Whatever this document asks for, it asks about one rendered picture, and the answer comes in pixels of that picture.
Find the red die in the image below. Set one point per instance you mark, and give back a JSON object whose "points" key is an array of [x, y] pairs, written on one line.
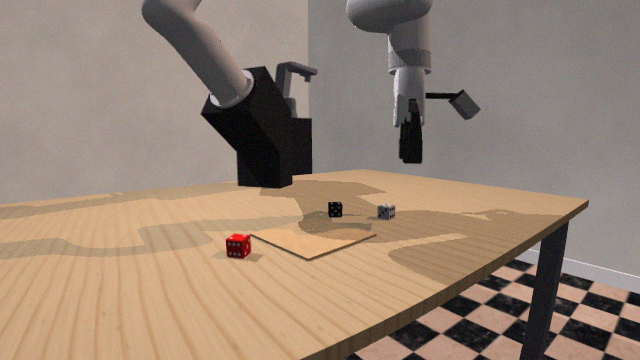
{"points": [[238, 246]]}

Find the tan flat mat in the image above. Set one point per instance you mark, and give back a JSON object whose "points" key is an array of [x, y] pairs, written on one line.
{"points": [[312, 238]]}

